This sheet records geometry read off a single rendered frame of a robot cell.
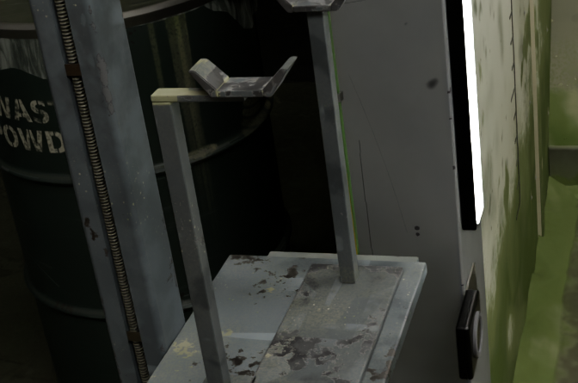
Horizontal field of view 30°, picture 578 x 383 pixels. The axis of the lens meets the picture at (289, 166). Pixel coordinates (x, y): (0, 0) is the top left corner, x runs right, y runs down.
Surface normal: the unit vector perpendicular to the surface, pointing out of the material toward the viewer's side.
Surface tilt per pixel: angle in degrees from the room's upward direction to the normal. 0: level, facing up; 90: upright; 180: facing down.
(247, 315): 0
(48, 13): 90
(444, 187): 90
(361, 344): 0
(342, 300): 0
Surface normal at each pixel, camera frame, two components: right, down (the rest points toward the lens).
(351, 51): -0.29, 0.44
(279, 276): -0.13, -0.90
